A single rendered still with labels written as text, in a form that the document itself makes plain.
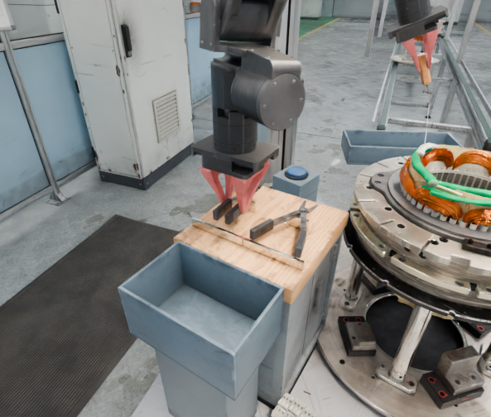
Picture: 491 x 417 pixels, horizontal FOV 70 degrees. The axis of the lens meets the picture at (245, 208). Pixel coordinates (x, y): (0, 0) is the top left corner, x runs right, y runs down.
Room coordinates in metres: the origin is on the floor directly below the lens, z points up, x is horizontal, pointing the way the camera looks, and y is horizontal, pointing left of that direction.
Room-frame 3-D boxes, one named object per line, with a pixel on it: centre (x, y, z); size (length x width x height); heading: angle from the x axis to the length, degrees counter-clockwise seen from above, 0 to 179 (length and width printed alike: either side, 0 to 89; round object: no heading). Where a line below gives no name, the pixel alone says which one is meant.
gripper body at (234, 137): (0.44, 0.01, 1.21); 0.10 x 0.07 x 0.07; 59
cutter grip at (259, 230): (0.39, -0.02, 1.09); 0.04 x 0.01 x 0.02; 132
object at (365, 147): (0.77, -0.36, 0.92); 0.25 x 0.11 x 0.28; 85
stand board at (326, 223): (0.43, -0.03, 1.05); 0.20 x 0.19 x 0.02; 147
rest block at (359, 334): (0.42, -0.21, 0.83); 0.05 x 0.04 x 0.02; 1
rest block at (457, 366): (0.33, -0.35, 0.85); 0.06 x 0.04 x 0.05; 105
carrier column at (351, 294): (0.52, -0.22, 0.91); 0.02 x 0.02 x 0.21
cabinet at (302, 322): (0.43, -0.03, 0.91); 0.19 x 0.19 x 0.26; 57
